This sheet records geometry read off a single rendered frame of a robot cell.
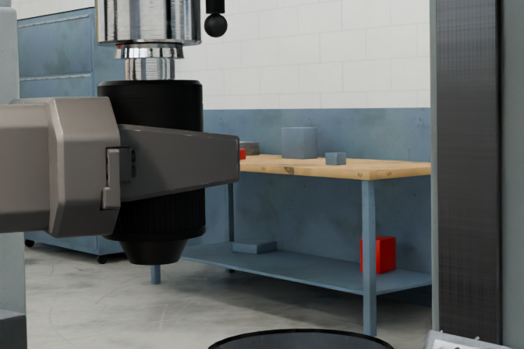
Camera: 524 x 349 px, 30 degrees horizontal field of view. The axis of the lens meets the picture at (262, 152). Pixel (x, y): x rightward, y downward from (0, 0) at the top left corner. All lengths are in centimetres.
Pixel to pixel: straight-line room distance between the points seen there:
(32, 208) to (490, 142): 45
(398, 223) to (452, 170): 531
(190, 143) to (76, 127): 6
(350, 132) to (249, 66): 115
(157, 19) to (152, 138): 5
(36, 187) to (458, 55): 47
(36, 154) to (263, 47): 665
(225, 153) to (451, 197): 40
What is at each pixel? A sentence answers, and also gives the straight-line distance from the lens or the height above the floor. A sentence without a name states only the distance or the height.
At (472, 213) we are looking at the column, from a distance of 78.
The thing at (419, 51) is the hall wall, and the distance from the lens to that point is 596.
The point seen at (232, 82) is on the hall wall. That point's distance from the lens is 730.
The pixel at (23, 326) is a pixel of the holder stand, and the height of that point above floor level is 108.
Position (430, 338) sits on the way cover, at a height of 106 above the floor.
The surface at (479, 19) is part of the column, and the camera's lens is 77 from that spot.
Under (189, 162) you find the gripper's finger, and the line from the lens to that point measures 41.
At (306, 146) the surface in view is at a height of 96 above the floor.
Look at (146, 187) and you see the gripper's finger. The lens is 41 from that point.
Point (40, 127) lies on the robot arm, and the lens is 39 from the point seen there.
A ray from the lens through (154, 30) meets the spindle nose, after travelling 42.
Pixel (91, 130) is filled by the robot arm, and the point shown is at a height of 124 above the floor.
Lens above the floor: 125
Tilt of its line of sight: 3 degrees down
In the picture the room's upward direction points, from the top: 1 degrees counter-clockwise
